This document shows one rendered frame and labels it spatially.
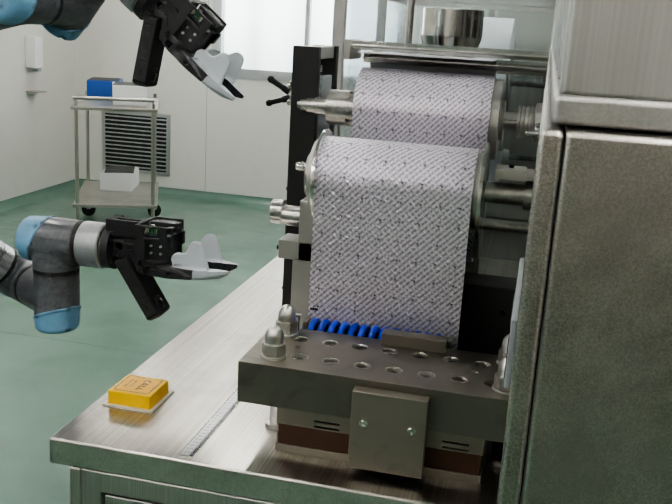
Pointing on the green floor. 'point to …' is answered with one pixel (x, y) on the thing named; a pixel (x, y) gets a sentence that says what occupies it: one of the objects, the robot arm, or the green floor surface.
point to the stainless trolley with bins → (121, 94)
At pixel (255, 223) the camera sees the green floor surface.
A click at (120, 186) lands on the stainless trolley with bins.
